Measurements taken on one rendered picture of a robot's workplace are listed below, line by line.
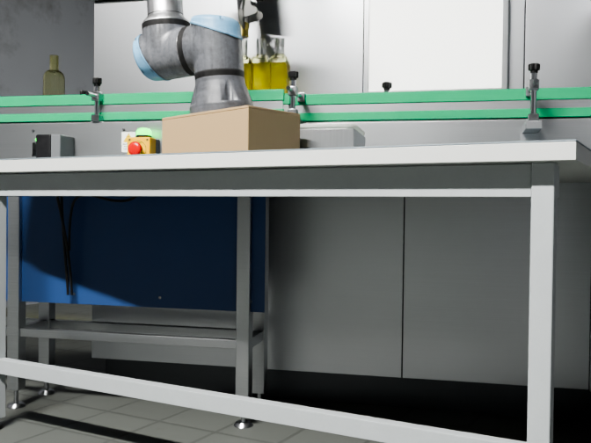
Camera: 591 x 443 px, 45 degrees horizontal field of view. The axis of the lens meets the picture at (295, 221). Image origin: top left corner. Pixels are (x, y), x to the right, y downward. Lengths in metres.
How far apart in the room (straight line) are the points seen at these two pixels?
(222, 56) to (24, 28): 3.33
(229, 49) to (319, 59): 0.67
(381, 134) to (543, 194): 0.80
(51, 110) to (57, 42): 2.77
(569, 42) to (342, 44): 0.67
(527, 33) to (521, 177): 1.01
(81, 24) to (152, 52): 3.52
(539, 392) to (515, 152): 0.43
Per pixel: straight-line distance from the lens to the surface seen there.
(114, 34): 2.59
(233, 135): 1.56
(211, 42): 1.67
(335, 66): 2.28
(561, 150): 1.30
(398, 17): 2.29
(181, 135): 1.64
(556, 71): 2.29
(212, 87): 1.64
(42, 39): 4.99
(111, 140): 2.19
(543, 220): 1.34
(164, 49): 1.73
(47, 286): 2.32
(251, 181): 1.57
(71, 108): 2.29
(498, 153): 1.32
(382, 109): 2.08
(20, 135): 2.34
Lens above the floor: 0.63
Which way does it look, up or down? 1 degrees down
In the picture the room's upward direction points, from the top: 1 degrees clockwise
